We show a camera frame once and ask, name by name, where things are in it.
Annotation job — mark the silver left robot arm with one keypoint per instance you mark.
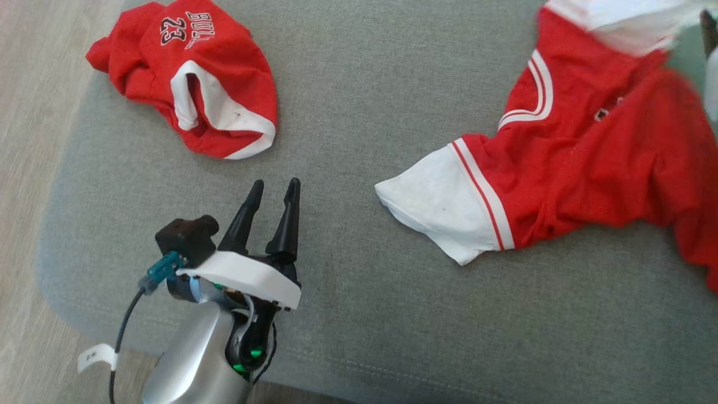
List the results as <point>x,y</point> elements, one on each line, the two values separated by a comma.
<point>190,359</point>

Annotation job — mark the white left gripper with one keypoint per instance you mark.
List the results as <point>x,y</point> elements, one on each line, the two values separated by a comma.
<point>252,278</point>

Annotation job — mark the red white basketball jersey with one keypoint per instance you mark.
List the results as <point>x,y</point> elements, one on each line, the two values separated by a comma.
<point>606,163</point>

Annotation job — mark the wide grey sofa seat cushion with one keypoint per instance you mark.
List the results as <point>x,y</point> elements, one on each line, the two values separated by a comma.
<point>359,280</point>

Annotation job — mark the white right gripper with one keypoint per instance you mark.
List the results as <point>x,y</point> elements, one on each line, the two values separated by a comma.
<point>713,84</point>

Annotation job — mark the red white basketball shorts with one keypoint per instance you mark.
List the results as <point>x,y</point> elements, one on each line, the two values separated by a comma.
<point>224,45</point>

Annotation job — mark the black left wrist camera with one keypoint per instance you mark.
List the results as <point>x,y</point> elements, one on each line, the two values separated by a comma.
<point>185,238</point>

